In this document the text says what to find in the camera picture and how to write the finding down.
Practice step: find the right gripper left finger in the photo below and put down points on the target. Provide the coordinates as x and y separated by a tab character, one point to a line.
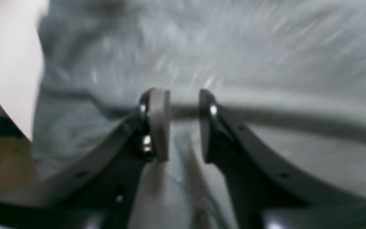
98	191

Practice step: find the dark grey t-shirt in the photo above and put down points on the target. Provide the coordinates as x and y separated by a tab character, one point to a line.
293	70

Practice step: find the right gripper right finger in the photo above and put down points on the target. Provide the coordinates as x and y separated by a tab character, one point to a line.
266	191

